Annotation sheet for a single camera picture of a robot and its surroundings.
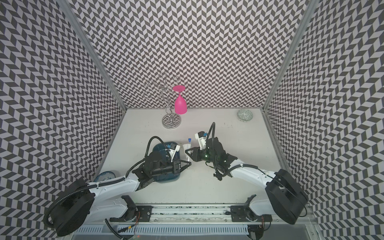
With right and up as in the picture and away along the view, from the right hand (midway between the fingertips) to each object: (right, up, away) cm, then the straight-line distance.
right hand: (186, 154), depth 78 cm
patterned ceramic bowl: (+41, +22, +34) cm, 58 cm away
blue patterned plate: (-45, -12, +3) cm, 47 cm away
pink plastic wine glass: (-5, +26, +14) cm, 30 cm away
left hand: (+2, -5, -2) cm, 6 cm away
